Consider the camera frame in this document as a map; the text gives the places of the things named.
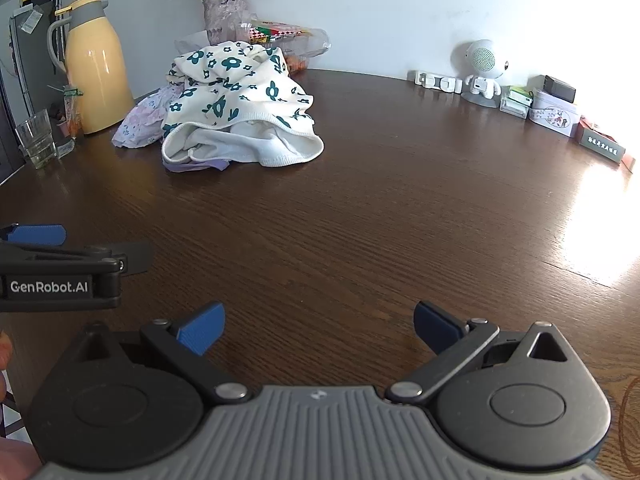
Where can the white robot-shaped speaker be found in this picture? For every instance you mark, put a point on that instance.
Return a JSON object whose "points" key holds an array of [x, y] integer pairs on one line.
{"points": [[480, 72]]}

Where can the pink floral garment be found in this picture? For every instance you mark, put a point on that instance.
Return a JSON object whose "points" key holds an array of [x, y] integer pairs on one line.
{"points": [[140, 125]]}

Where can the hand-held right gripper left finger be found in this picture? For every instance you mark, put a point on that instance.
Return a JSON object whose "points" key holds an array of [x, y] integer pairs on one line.
{"points": [[202, 327]]}

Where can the clear wrapped flower vase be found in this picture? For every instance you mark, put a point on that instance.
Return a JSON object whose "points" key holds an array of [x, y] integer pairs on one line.
{"points": [[225, 17]]}

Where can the person's pink clothing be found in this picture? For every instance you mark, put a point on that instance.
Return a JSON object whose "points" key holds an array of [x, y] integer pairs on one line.
{"points": [[12, 460]]}

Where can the dark green flat box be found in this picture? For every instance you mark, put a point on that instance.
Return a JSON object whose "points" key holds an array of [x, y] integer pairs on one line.
{"points": [[600, 146]]}

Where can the small clear snack packet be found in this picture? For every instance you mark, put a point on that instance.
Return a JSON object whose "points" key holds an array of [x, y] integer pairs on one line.
{"points": [[72, 110]]}

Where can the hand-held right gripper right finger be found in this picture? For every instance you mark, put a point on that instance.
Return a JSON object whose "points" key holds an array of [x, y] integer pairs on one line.
{"points": [[435, 327]]}

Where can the person's left hand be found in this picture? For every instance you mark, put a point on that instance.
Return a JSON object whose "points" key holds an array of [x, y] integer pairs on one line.
{"points": [[3, 355]]}

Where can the red flat box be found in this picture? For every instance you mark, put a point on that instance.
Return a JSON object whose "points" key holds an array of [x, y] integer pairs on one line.
{"points": [[628, 162]]}

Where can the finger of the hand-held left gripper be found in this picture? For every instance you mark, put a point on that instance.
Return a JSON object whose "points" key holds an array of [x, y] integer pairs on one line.
{"points": [[40, 234]]}

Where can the clear glass cup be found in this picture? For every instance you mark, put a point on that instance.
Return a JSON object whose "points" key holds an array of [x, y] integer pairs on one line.
{"points": [[37, 140]]}

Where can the small green label box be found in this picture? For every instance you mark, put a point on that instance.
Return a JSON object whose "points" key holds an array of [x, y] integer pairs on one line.
{"points": [[521, 95]]}

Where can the dark grey box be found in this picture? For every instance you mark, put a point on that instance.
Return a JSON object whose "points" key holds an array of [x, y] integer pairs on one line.
{"points": [[560, 89]]}

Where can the white teal floral garment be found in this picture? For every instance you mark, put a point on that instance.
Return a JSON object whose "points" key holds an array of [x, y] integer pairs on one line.
{"points": [[235, 90]]}

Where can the white letter ornament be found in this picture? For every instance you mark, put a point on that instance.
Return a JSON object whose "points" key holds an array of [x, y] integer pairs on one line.
{"points": [[437, 82]]}

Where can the yellow thermos jug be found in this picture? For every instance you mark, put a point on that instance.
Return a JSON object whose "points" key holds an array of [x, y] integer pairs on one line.
{"points": [[97, 80]]}

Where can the clear plastic snack bag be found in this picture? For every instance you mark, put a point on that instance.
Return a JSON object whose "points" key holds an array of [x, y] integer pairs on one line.
{"points": [[300, 42]]}

